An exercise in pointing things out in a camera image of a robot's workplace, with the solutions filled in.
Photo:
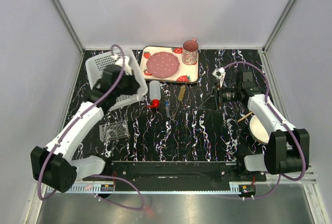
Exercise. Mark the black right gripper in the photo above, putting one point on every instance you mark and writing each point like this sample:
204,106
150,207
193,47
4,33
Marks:
210,103

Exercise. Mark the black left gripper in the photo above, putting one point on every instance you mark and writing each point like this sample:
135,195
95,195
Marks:
135,85

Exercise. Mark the white red-capped wash bottle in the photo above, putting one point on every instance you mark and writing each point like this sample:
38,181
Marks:
154,94

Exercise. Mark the brown test tube brush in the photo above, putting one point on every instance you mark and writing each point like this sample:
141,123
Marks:
180,98

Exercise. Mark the wooden test tube clamp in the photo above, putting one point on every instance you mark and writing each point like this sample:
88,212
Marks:
244,117

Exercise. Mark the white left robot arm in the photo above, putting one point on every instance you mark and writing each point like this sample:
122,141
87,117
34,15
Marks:
53,165

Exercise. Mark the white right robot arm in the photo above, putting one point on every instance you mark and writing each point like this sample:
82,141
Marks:
287,148

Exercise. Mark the strawberry pattern tray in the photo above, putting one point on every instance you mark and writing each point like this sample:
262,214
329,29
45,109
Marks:
185,74

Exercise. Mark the white plastic mesh basket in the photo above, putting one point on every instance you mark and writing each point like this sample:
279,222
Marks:
95,66

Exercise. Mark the pink polka dot plate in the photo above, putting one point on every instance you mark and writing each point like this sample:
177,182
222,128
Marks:
163,65

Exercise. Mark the blue-capped test tube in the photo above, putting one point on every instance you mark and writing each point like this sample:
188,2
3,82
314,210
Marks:
167,108

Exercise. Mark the clear test tube rack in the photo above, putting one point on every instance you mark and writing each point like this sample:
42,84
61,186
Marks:
113,131

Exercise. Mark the white ceramic bowl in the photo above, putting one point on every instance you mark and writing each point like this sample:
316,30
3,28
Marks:
257,131

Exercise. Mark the pink floral mug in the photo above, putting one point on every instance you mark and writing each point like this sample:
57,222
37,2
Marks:
190,52

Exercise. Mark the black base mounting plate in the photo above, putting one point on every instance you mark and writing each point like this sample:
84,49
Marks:
219,171

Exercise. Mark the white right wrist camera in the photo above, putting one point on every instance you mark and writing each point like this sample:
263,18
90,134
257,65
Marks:
219,74

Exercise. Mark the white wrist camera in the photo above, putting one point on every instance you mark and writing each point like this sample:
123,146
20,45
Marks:
123,62
219,74

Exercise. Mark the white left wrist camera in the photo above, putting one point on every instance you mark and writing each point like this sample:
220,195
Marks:
123,62

